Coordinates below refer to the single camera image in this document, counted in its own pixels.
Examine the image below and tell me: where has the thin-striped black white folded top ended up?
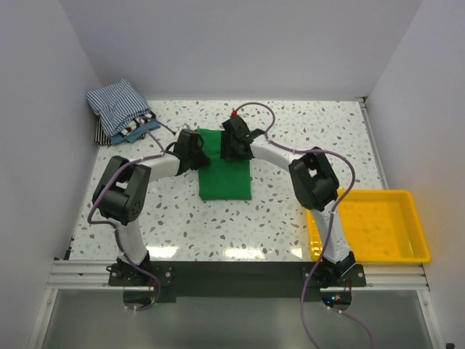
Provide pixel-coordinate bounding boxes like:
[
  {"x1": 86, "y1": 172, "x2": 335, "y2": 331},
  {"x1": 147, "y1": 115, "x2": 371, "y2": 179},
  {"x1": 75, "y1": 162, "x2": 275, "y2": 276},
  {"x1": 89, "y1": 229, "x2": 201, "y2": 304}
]
[{"x1": 94, "y1": 119, "x2": 146, "y2": 147}]

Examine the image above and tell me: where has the blue folded tank top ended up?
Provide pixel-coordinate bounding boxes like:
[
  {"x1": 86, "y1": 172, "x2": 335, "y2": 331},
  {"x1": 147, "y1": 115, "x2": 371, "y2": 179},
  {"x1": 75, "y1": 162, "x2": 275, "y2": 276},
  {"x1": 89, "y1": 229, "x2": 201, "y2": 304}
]
[{"x1": 110, "y1": 120, "x2": 161, "y2": 145}]

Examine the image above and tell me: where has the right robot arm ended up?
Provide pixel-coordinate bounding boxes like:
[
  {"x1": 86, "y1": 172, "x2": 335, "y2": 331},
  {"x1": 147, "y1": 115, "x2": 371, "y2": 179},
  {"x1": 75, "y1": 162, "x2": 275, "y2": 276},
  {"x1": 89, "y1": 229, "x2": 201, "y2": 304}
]
[{"x1": 220, "y1": 116, "x2": 355, "y2": 286}]

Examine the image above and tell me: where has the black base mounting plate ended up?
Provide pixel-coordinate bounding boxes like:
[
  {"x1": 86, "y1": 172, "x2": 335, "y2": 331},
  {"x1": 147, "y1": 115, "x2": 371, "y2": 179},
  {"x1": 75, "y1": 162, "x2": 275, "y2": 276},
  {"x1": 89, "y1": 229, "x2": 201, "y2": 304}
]
[{"x1": 106, "y1": 260, "x2": 367, "y2": 305}]

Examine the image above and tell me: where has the yellow plastic tray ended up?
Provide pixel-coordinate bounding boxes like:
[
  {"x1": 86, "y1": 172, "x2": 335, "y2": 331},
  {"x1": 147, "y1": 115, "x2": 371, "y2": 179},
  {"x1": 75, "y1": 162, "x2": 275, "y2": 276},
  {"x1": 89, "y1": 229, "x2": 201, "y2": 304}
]
[{"x1": 304, "y1": 188, "x2": 432, "y2": 264}]

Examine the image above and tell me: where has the aluminium frame rail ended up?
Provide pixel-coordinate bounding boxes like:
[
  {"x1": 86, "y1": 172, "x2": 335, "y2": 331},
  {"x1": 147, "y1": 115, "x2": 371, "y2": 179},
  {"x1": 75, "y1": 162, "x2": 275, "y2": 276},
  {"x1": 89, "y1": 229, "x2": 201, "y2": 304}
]
[{"x1": 28, "y1": 95, "x2": 448, "y2": 349}]

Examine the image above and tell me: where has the green tank top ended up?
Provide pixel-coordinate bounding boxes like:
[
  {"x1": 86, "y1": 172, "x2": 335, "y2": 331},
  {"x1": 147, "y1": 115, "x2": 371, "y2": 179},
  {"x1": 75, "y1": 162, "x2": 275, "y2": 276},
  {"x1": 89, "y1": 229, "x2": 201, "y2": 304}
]
[{"x1": 197, "y1": 129, "x2": 251, "y2": 201}]

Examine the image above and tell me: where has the black white wide-striped folded top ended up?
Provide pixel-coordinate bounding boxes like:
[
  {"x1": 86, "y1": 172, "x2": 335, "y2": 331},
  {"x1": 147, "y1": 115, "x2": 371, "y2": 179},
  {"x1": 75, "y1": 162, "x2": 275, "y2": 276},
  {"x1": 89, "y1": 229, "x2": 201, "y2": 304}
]
[{"x1": 121, "y1": 113, "x2": 156, "y2": 137}]

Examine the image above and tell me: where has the blue white striped tank top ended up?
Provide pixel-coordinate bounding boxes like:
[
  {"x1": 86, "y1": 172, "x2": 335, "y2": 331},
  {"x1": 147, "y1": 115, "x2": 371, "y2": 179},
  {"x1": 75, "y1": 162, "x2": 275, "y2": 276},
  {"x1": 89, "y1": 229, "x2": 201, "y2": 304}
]
[{"x1": 86, "y1": 79, "x2": 151, "y2": 137}]

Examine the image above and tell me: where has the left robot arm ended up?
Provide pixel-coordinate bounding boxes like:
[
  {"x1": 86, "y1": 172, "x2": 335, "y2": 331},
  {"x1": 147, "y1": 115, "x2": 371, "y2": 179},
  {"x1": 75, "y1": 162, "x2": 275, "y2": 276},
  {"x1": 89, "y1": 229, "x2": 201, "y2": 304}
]
[{"x1": 87, "y1": 129, "x2": 210, "y2": 286}]

